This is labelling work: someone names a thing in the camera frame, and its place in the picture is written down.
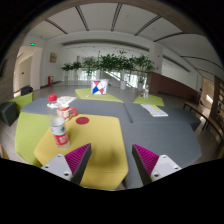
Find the red and white mug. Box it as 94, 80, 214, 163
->
56, 103, 78, 122

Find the yellow and white booklet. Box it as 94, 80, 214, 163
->
139, 103, 169, 118

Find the dark bag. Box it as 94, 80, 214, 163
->
20, 85, 34, 97

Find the yellow-green armchair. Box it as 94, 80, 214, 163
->
8, 91, 35, 113

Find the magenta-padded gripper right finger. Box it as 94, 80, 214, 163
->
131, 143, 183, 186

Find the framed wall picture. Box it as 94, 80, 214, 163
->
49, 52, 58, 64

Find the clear red-capped water bottle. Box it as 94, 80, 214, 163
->
46, 94, 72, 149

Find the red blue white patterned box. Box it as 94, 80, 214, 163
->
90, 78, 110, 96

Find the flat round red coaster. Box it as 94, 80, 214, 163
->
75, 116, 90, 126

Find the dark grey stool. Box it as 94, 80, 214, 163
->
0, 101, 18, 127

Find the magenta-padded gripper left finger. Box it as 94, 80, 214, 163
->
40, 143, 92, 186

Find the wooden bench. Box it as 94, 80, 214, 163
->
183, 100, 224, 141

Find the row of green potted plants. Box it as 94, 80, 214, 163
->
61, 49, 156, 91

